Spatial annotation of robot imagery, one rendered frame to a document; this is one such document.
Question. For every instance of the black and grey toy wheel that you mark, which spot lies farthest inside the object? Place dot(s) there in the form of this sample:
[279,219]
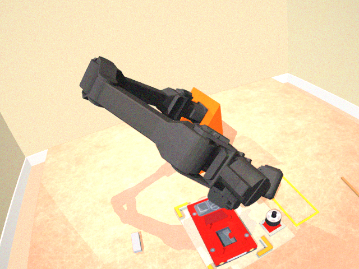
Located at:
[273,221]

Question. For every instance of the white rectangular block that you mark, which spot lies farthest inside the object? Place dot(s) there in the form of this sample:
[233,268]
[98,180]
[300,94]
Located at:
[136,242]

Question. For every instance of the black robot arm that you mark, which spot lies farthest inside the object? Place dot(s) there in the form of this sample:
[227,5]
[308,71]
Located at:
[187,146]

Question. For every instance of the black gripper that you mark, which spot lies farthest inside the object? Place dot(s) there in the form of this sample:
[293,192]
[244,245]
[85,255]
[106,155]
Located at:
[274,174]

